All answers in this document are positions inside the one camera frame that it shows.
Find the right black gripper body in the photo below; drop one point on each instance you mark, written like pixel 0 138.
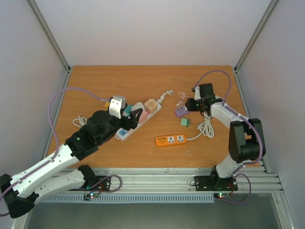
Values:
pixel 189 105

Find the white round switch socket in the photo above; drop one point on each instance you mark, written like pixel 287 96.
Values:
pixel 137 106

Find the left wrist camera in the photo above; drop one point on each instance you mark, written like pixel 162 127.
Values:
pixel 117 103

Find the pink cube socket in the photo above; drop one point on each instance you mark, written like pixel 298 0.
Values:
pixel 143 117

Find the aluminium rail frame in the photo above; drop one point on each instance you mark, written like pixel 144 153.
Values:
pixel 148 169

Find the teal power strip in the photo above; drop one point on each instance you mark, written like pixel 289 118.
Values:
pixel 127 110

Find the grey slotted cable duct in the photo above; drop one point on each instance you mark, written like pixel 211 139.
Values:
pixel 132 198

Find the purple power strip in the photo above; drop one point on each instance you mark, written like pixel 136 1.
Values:
pixel 181 111

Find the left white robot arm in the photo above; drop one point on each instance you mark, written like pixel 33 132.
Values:
pixel 20 190

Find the peach cube adapter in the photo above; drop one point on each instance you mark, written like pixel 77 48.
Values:
pixel 150 106

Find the orange power strip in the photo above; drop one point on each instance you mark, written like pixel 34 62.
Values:
pixel 171 140

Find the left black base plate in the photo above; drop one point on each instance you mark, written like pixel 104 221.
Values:
pixel 103 182

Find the long white power strip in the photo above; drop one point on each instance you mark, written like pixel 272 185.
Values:
pixel 123 134

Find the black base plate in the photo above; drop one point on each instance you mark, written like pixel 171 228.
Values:
pixel 208 183
pixel 103 182

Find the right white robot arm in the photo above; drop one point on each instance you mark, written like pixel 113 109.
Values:
pixel 246 139

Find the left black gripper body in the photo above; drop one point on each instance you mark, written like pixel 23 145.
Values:
pixel 127 125

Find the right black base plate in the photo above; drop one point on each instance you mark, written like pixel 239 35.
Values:
pixel 208 183

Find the green small adapter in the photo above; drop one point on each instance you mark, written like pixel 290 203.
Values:
pixel 185 122

